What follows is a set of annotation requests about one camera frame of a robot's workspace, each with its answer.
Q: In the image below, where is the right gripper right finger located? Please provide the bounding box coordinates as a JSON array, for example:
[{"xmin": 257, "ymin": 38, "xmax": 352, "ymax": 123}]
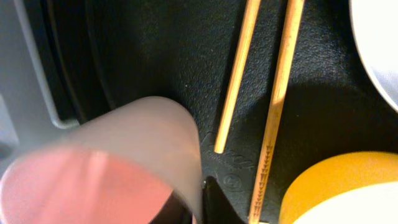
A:
[{"xmin": 203, "ymin": 176, "xmax": 244, "ymax": 224}]

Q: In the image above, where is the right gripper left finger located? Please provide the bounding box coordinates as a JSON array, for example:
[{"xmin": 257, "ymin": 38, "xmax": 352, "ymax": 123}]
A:
[{"xmin": 150, "ymin": 192, "xmax": 193, "ymax": 224}]

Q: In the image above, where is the pink plastic cup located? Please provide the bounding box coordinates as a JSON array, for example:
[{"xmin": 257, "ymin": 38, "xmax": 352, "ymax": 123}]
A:
[{"xmin": 1, "ymin": 96, "xmax": 203, "ymax": 223}]

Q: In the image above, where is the yellow plastic bowl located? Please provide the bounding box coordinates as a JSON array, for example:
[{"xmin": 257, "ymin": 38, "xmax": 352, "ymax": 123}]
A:
[{"xmin": 279, "ymin": 152, "xmax": 397, "ymax": 223}]

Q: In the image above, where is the grey dishwasher rack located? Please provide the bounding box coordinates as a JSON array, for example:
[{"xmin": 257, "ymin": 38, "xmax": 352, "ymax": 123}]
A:
[{"xmin": 1, "ymin": 0, "xmax": 79, "ymax": 171}]

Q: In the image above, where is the round black tray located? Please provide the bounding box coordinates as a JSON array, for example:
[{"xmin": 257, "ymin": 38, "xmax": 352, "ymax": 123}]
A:
[{"xmin": 24, "ymin": 0, "xmax": 397, "ymax": 223}]

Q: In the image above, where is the left wooden chopstick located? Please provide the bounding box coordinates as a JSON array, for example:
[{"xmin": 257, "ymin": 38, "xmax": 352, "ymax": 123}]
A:
[{"xmin": 214, "ymin": 0, "xmax": 261, "ymax": 154}]

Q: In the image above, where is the wooden chopstick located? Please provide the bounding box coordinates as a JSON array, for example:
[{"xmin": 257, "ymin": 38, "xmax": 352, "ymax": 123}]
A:
[
  {"xmin": 214, "ymin": 0, "xmax": 261, "ymax": 154},
  {"xmin": 248, "ymin": 0, "xmax": 305, "ymax": 224}
]

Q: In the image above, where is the right wooden chopstick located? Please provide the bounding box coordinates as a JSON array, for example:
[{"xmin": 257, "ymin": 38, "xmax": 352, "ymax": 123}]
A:
[{"xmin": 248, "ymin": 0, "xmax": 305, "ymax": 224}]

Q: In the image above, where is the grey round plate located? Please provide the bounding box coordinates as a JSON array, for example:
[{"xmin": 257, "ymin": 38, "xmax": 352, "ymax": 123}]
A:
[{"xmin": 349, "ymin": 0, "xmax": 397, "ymax": 111}]

